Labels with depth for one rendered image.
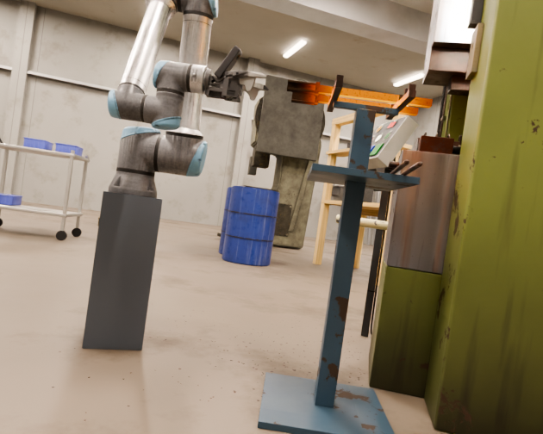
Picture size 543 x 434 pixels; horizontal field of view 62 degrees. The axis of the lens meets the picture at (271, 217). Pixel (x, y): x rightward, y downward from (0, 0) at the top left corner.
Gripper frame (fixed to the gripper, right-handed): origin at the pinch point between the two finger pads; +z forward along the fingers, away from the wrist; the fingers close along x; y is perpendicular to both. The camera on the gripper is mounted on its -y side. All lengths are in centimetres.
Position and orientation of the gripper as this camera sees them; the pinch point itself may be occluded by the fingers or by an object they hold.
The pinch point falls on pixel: (268, 81)
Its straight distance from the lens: 153.9
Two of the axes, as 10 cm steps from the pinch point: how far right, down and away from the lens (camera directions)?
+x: -0.5, 0.1, -10.0
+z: 9.9, 1.4, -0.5
